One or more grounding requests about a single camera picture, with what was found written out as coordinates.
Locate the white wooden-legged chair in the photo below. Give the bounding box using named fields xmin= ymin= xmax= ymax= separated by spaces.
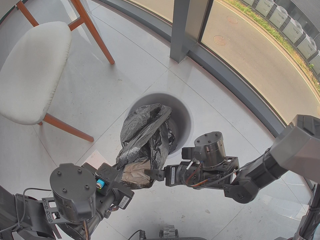
xmin=0 ymin=0 xmax=116 ymax=142

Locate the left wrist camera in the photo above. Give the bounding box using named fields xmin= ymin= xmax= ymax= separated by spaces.
xmin=94 ymin=162 xmax=119 ymax=196

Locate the white trash bin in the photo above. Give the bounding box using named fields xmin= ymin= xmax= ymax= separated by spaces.
xmin=126 ymin=92 xmax=194 ymax=157

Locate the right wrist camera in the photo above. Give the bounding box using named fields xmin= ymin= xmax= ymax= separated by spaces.
xmin=181 ymin=146 xmax=198 ymax=161

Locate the window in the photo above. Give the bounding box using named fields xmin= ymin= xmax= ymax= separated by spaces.
xmin=75 ymin=0 xmax=320 ymax=140

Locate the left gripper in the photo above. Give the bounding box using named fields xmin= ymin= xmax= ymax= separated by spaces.
xmin=96 ymin=181 xmax=135 ymax=219

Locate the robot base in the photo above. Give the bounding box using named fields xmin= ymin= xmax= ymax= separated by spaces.
xmin=130 ymin=224 xmax=208 ymax=240

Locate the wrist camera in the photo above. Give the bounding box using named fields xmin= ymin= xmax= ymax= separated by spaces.
xmin=94 ymin=162 xmax=119 ymax=196
xmin=181 ymin=146 xmax=198 ymax=161

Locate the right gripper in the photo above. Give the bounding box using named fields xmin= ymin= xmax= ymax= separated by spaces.
xmin=144 ymin=164 xmax=203 ymax=187

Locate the black plastic bag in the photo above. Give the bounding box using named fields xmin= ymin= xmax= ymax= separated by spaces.
xmin=116 ymin=103 xmax=177 ymax=190

